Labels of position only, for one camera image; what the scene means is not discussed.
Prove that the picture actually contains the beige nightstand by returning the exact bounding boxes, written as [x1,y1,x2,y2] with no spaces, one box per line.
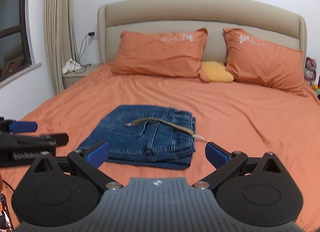
[62,64,99,89]

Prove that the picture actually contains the orange left pillow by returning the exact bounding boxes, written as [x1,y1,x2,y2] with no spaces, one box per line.
[112,28,209,83]

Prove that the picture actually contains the yellow small pillow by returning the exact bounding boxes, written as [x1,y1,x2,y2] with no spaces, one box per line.
[202,62,234,83]

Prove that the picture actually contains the white cloth on nightstand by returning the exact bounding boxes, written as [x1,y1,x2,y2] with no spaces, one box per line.
[62,59,82,75]

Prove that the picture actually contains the orange bed sheet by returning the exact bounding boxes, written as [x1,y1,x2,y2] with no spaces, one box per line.
[0,63,320,232]

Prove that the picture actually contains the black charger cable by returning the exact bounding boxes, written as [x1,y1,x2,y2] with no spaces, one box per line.
[73,31,96,74]

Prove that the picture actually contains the orange pillow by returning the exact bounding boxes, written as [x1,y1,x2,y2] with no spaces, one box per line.
[112,28,209,83]
[223,27,304,96]

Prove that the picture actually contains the pink plush toy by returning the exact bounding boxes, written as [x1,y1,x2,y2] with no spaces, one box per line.
[304,57,317,86]

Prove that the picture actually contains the blue denim jeans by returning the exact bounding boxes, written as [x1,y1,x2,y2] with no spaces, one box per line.
[78,105,196,170]

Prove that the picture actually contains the beige curtain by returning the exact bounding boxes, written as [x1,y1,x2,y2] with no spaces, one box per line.
[44,0,75,95]

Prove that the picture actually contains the orange right pillow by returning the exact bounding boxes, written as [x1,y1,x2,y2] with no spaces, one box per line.
[223,27,304,96]

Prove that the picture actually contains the dark framed window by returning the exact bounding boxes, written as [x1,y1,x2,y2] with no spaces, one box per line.
[1,0,37,88]

